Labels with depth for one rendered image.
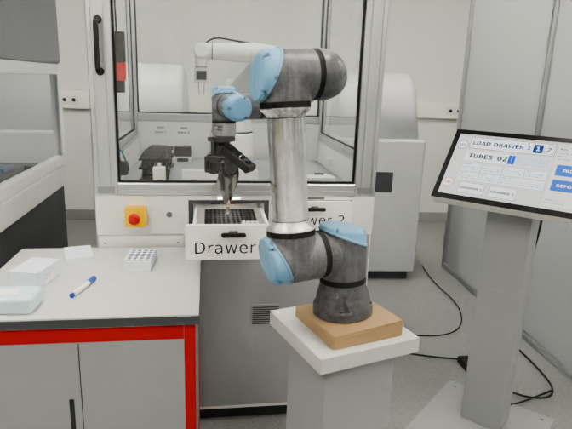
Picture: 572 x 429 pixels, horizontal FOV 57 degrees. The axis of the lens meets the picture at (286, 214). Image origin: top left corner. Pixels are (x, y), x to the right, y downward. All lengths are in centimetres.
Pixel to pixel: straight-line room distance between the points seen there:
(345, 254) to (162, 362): 58
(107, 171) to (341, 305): 101
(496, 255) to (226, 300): 103
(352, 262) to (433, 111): 420
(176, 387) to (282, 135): 76
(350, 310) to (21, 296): 83
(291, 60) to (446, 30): 436
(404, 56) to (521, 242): 349
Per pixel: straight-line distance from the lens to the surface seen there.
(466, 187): 203
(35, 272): 166
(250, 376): 223
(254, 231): 163
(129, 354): 150
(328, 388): 133
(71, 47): 527
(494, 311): 219
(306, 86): 119
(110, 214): 198
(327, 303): 131
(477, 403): 238
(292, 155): 118
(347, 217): 201
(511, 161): 206
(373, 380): 140
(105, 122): 193
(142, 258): 176
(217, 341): 214
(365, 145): 199
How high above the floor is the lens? 136
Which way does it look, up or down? 14 degrees down
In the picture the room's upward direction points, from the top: 2 degrees clockwise
